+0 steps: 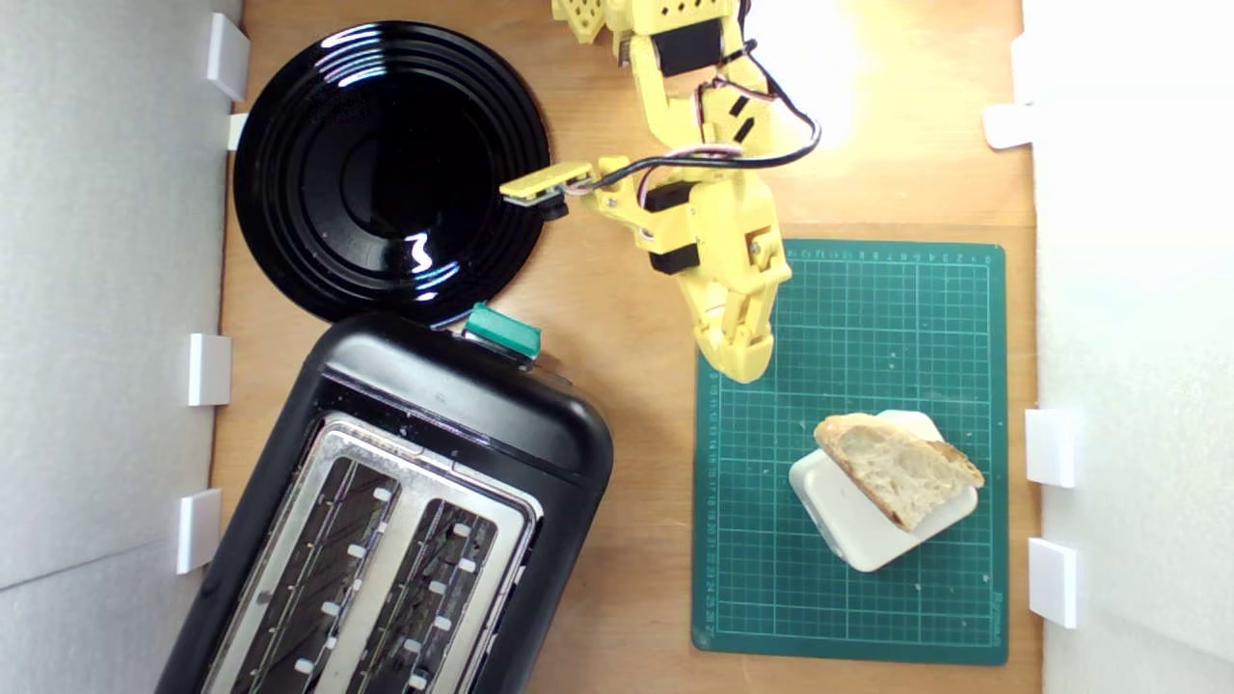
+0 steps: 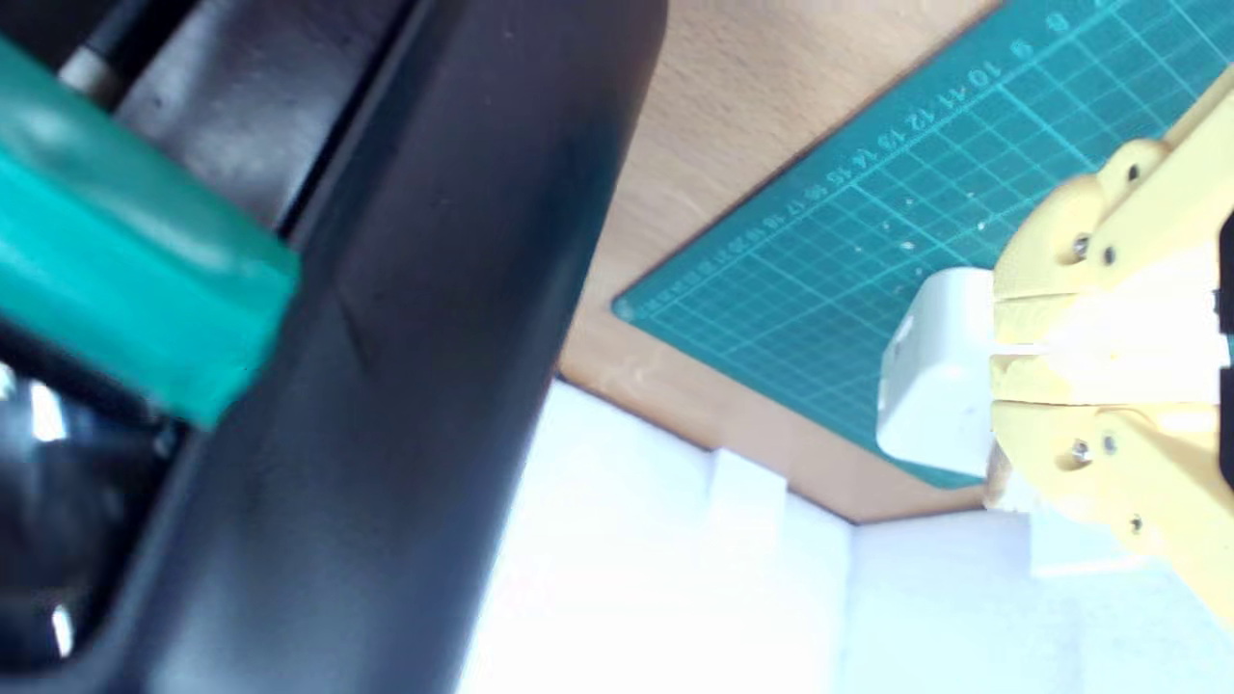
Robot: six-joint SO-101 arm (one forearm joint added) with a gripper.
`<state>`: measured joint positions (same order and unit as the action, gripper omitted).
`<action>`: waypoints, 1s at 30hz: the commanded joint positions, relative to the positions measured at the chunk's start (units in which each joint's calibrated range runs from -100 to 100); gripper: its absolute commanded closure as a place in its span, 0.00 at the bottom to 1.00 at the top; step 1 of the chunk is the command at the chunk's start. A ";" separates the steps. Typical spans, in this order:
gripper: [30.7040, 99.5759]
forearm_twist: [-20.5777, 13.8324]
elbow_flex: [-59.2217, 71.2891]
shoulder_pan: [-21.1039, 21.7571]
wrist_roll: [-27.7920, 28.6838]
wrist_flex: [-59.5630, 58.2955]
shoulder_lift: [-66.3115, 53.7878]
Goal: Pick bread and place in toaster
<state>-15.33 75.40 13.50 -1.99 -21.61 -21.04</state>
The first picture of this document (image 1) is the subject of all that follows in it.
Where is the brown bread slice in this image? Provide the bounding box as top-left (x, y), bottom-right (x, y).
top-left (813, 413), bottom-right (986, 533)

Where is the green toaster lever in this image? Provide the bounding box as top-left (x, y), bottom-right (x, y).
top-left (463, 302), bottom-right (543, 362)

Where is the black two-slot toaster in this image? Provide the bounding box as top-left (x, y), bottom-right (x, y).
top-left (154, 310), bottom-right (615, 694)

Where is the green cutting mat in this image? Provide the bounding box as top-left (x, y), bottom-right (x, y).
top-left (691, 238), bottom-right (1010, 666)

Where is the white block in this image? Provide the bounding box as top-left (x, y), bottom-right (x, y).
top-left (788, 410), bottom-right (979, 574)

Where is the black round plate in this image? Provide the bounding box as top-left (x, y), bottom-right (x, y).
top-left (232, 19), bottom-right (553, 327)

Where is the yellow wrist camera mount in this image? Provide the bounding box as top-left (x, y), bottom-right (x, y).
top-left (499, 159), bottom-right (637, 225)

